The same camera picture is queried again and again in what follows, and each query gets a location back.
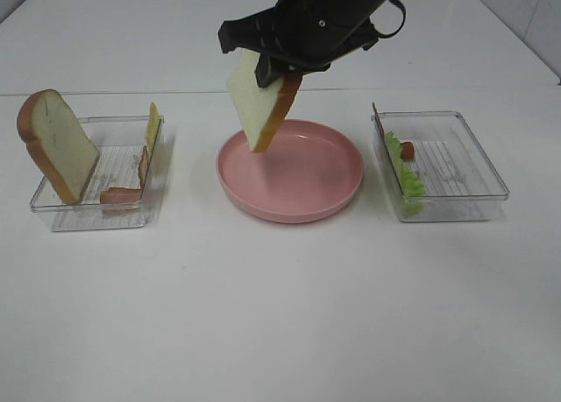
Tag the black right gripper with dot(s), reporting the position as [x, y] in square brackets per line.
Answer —
[303, 36]

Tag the bread slice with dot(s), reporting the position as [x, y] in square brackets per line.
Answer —
[261, 111]
[58, 144]

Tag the yellow cheese slice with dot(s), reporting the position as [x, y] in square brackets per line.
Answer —
[152, 127]

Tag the bacon strip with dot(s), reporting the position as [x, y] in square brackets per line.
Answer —
[405, 150]
[126, 195]

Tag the green lettuce leaf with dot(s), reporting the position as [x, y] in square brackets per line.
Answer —
[411, 184]

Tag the pink round plate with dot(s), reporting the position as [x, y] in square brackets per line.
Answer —
[309, 172]

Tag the clear plastic left bin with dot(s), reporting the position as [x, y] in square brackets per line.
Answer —
[120, 140]

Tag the clear plastic bin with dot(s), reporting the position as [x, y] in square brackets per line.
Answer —
[120, 140]
[462, 183]

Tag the upright bread slice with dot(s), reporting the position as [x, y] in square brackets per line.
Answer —
[58, 144]

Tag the clear plastic right bin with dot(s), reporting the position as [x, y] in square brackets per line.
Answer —
[462, 183]

